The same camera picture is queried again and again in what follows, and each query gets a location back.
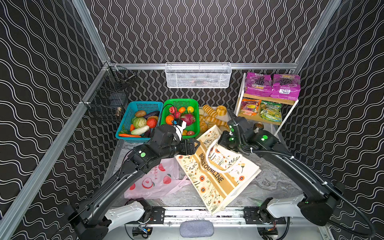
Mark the white bread tray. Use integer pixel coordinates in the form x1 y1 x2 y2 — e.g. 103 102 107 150
199 105 230 134

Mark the green tea can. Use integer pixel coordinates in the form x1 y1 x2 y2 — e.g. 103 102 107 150
253 123 264 132

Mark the striped long bread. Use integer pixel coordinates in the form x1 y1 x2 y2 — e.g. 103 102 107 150
203 105 218 118
205 116 229 129
208 122 216 129

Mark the braided golden bread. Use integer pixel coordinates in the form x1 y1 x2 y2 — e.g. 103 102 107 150
200 121 208 134

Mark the pink dragon fruit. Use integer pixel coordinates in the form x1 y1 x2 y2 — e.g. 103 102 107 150
181 114 196 126

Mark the purple snack bag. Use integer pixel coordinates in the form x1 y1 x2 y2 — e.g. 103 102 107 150
245 72 273 97
270 74 301 101

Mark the white steamed bun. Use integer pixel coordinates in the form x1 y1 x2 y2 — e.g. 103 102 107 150
199 108 206 116

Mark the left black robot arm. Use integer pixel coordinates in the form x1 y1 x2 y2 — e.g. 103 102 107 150
65 125 201 240

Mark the black wire wall basket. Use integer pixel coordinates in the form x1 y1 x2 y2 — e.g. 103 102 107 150
85 66 137 123

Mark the brown potato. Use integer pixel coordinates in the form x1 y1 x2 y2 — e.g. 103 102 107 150
135 110 147 118

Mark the white wooden shelf rack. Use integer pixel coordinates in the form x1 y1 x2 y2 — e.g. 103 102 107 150
234 73 299 137

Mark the orange fruit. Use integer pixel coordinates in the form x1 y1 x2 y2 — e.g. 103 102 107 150
166 115 175 125

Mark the white wire wall basket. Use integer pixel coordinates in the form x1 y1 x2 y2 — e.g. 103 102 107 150
165 62 232 89

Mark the yellow lemon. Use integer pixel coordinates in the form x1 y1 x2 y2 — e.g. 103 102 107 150
187 106 194 114

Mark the green cabbage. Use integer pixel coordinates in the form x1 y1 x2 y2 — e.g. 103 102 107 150
132 117 147 129

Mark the metal base rail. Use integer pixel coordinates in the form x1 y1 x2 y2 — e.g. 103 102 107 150
145 207 287 227

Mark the pink peach plastic bag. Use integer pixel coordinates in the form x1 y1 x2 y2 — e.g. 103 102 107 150
124 158 191 200

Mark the striped long bread middle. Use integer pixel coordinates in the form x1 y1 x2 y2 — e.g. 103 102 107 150
205 116 229 129

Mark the striped long bread front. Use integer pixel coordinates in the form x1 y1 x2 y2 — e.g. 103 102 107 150
208 122 216 129

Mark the red tomato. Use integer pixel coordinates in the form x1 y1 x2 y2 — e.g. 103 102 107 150
147 118 158 129

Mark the grey padded cushion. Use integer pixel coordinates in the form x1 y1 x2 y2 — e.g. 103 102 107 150
180 220 215 238

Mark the white radish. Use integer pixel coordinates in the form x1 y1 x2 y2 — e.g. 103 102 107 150
131 125 150 136

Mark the purple snack bag left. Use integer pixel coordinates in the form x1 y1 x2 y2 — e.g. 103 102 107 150
245 72 273 97

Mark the red apple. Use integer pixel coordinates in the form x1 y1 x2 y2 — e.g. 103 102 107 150
169 106 178 115

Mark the orange blackcurrant snack bag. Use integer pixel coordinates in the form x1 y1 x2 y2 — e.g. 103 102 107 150
240 99 262 116

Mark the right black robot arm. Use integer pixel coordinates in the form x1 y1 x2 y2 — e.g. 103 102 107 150
219 113 376 239

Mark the green apple tea snack bag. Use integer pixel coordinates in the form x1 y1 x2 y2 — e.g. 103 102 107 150
260 101 282 122

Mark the yellow pumpkin shaped bread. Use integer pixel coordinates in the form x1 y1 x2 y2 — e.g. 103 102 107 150
216 106 228 117

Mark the green plastic basket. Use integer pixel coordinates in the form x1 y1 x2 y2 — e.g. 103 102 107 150
160 99 200 139

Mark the orange carrot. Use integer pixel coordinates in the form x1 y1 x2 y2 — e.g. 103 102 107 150
118 134 142 138

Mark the floral canvas tote bag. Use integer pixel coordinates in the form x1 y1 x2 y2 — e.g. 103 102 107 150
175 126 262 215

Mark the teal plastic basket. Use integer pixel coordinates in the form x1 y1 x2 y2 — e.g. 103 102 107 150
115 101 163 143

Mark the purple snack bag right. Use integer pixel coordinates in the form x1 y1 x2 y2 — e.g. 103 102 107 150
270 74 301 101

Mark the striped long bread back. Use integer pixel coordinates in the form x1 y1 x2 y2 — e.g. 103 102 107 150
203 105 218 118

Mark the purple eggplant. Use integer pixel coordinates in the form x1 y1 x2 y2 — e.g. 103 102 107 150
144 111 160 119

